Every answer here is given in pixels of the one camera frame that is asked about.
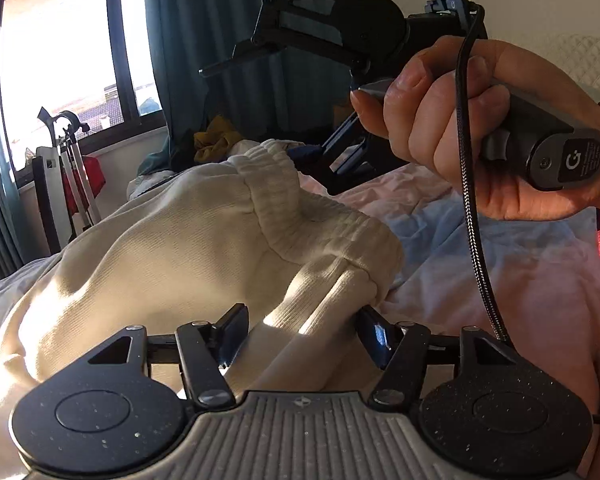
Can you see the teal curtain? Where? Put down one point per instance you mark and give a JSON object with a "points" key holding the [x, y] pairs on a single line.
{"points": [[205, 35], [0, 160]]}

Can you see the mustard yellow garment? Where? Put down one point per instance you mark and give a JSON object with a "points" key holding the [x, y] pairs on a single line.
{"points": [[215, 140]]}

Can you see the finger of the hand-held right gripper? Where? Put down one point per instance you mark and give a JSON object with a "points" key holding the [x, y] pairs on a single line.
{"points": [[342, 152], [270, 25]]}

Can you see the white quilted headboard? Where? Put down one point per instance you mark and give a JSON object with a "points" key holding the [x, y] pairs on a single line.
{"points": [[585, 60]]}

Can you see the white pants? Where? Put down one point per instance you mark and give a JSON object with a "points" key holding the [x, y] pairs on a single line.
{"points": [[180, 260]]}

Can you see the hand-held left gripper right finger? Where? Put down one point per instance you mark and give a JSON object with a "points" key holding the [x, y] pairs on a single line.
{"points": [[375, 337]]}

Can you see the white panel heater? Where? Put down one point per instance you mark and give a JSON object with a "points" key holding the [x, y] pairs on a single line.
{"points": [[47, 155]]}

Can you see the red bag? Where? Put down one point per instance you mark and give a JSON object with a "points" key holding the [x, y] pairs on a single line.
{"points": [[96, 175]]}

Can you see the black and white stand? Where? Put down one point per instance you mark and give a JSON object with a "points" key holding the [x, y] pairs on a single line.
{"points": [[75, 170]]}

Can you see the window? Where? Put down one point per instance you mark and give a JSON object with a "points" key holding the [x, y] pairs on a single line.
{"points": [[55, 60]]}

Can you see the person's right hand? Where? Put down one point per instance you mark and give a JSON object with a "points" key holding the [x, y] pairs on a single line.
{"points": [[430, 110]]}

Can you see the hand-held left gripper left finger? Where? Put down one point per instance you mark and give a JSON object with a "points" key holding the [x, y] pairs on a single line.
{"points": [[232, 335]]}

